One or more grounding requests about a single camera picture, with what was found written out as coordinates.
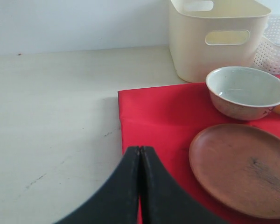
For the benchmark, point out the red table cloth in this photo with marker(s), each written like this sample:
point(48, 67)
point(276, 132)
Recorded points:
point(168, 118)

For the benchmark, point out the brown wooden plate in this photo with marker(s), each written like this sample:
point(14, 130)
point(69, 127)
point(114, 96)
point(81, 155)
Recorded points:
point(239, 165)

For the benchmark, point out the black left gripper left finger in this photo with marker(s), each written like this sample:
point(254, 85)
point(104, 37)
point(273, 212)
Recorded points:
point(116, 201)

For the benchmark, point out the white perforated plastic basket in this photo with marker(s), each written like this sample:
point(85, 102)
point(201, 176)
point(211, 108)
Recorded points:
point(267, 56)

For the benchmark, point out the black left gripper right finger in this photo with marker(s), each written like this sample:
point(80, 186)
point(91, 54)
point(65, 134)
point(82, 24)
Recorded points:
point(163, 200)

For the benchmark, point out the white ceramic bowl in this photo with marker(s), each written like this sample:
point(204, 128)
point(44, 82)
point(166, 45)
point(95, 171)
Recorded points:
point(243, 93)

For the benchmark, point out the cream plastic bin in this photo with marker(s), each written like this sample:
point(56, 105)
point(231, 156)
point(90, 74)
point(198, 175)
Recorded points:
point(208, 34)

